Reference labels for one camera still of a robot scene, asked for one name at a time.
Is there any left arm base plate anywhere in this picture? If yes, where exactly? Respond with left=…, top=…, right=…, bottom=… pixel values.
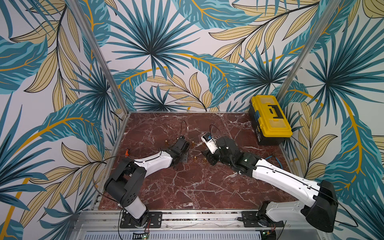
left=119, top=211, right=163, bottom=229

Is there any yellow black toolbox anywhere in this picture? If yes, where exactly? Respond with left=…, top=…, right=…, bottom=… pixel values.
left=249, top=95, right=293, bottom=146

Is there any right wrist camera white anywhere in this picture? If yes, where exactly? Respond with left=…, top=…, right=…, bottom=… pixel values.
left=201, top=133, right=219, bottom=154

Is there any blue cable by toolbox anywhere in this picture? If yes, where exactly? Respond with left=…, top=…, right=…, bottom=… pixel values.
left=263, top=154, right=284, bottom=169

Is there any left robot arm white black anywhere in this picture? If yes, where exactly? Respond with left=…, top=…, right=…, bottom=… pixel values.
left=104, top=136, right=190, bottom=227

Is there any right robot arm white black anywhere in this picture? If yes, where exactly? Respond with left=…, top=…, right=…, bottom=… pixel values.
left=201, top=133, right=339, bottom=233

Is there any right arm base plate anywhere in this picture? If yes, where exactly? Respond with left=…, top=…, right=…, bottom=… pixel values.
left=241, top=211, right=284, bottom=228

